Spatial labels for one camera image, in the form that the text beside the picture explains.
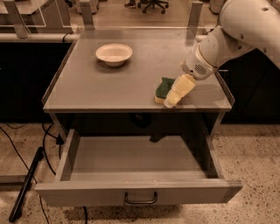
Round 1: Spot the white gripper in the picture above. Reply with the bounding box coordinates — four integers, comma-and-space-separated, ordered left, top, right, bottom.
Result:
164, 44, 215, 109

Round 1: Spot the green and yellow sponge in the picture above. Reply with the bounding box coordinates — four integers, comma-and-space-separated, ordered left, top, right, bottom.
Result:
154, 77, 175, 104

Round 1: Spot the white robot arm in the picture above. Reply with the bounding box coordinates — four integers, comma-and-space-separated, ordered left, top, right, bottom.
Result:
164, 0, 280, 108

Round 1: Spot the open grey top drawer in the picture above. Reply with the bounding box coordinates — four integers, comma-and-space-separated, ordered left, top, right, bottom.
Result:
36, 129, 242, 207

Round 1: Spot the white paper bowl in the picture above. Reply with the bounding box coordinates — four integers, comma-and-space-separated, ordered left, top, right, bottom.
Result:
95, 44, 133, 67

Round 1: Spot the black office chair base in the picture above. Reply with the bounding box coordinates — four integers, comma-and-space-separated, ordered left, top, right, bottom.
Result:
137, 0, 169, 14

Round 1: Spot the grey metal cabinet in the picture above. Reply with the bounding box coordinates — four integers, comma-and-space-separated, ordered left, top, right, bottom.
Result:
41, 29, 235, 138

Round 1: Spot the black bar on floor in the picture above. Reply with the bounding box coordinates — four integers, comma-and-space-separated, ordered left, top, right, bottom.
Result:
9, 147, 43, 223

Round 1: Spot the right metal post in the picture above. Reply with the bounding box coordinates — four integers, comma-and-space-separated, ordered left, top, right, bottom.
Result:
187, 1, 203, 34

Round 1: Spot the black drawer handle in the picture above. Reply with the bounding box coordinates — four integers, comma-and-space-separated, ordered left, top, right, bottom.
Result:
124, 192, 158, 205

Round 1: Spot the centre-left metal post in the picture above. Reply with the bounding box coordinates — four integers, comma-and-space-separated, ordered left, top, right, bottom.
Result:
80, 0, 95, 30

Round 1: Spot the black floor cable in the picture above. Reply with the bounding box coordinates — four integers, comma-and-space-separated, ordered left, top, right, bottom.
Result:
0, 122, 64, 224

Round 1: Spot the black cable under drawer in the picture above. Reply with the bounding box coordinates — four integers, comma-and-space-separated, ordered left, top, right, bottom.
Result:
82, 206, 89, 224

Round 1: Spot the left metal post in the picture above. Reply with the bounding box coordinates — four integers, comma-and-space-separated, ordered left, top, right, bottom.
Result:
3, 0, 30, 39

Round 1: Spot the white horizontal rail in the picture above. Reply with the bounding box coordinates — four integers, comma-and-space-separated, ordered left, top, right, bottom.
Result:
0, 32, 211, 45

